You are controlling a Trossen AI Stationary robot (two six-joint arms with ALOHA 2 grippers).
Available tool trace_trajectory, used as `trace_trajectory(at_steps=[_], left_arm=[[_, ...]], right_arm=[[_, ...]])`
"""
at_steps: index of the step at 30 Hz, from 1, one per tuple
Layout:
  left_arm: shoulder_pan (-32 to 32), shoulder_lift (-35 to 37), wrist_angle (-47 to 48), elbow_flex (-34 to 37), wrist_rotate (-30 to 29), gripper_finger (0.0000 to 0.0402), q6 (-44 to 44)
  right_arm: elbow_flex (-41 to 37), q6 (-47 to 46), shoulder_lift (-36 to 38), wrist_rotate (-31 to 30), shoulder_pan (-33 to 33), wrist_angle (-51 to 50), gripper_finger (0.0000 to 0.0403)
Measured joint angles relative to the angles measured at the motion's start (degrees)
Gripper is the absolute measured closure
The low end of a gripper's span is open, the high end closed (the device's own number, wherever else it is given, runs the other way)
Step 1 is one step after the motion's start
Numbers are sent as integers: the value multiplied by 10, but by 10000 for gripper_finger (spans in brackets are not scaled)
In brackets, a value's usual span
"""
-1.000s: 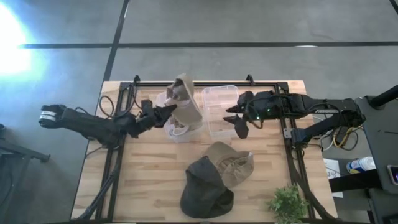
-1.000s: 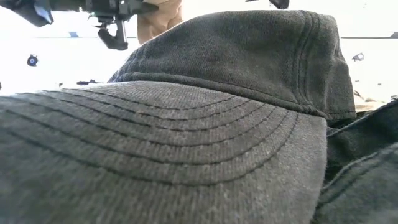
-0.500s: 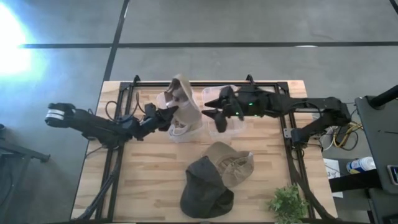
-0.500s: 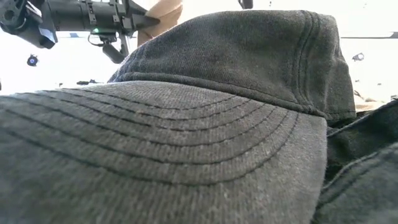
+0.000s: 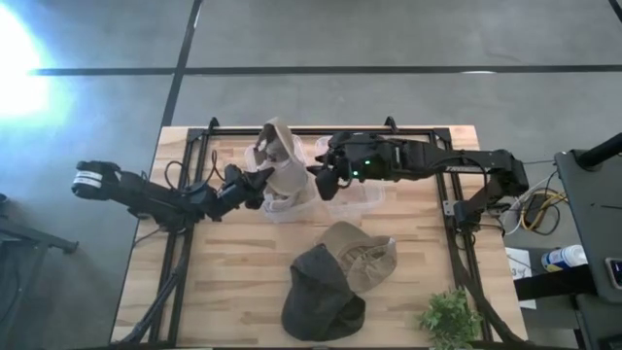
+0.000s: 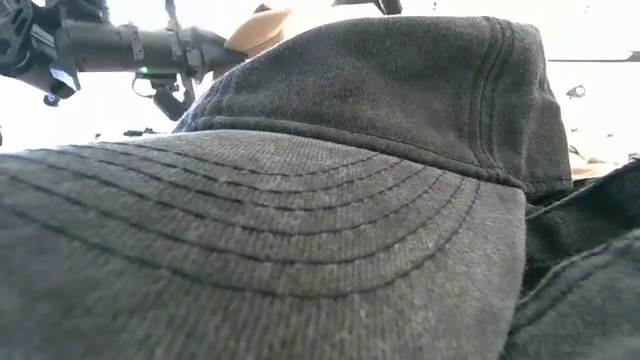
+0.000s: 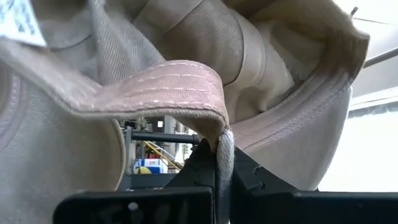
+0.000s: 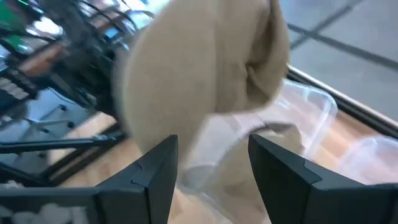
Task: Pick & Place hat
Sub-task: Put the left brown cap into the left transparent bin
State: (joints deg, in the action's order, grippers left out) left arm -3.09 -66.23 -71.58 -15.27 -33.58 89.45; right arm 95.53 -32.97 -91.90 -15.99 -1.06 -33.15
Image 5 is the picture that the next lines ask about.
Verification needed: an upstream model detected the beige hat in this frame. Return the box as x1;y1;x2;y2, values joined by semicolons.
264;187;320;215

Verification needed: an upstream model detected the tan floppy hat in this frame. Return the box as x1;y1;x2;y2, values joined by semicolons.
253;116;312;198

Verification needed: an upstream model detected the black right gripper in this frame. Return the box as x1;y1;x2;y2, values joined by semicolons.
306;130;405;202

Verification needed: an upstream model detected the grey cart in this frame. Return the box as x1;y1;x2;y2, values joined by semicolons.
554;148;622;305

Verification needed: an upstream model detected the white blue spray can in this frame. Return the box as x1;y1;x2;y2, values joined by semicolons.
540;244;589;273

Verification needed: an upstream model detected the white paper sheet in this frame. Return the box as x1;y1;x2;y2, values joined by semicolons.
503;246;538;311

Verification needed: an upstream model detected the black metal table frame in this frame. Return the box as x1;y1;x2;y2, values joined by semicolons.
116;116;526;347

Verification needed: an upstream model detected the tan baseball cap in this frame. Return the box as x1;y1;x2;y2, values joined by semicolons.
316;221;398;294

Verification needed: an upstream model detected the black bar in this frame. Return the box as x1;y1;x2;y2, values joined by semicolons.
576;131;622;170

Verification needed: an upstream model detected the black floor stand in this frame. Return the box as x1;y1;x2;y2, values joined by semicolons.
0;192;80;350

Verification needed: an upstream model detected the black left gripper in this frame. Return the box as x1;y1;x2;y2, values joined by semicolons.
209;163;276;221

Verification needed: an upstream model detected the small green plant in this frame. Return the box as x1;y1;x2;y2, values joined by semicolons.
416;287;483;350

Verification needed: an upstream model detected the yellow cable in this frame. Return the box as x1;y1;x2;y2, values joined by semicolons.
519;191;569;232

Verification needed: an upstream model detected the dark grey hat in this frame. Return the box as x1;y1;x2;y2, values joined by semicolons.
280;242;366;342

